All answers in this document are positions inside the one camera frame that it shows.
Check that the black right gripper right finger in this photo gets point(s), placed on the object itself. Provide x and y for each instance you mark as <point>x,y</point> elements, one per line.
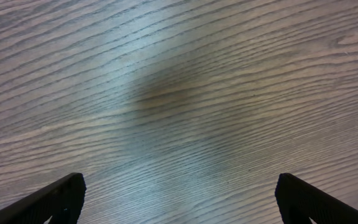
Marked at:
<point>301,203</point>

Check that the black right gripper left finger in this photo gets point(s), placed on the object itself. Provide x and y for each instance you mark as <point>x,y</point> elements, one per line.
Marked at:
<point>60,202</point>

